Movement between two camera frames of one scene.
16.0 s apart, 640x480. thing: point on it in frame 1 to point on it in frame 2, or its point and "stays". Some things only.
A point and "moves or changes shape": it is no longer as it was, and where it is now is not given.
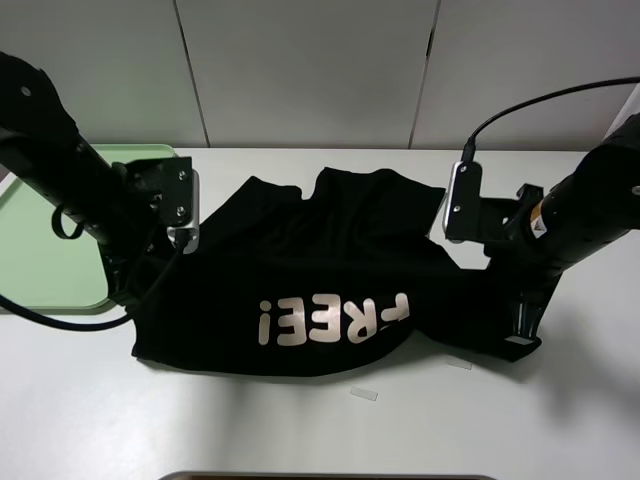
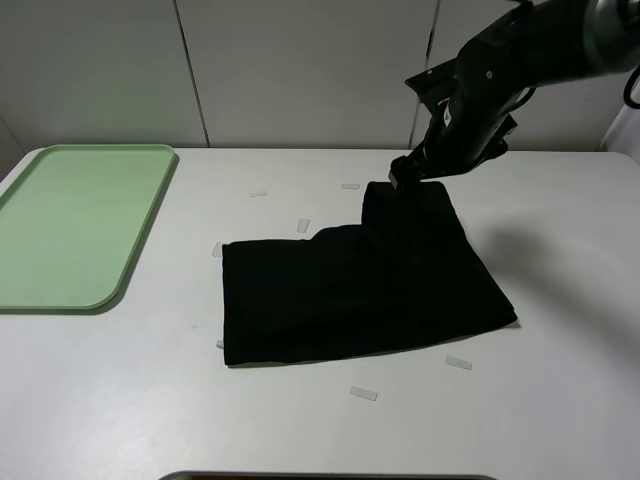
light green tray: [40, 270] stays
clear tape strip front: [364, 393] stays
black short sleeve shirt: [277, 280] moves or changes shape
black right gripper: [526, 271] to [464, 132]
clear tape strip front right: [453, 361] stays
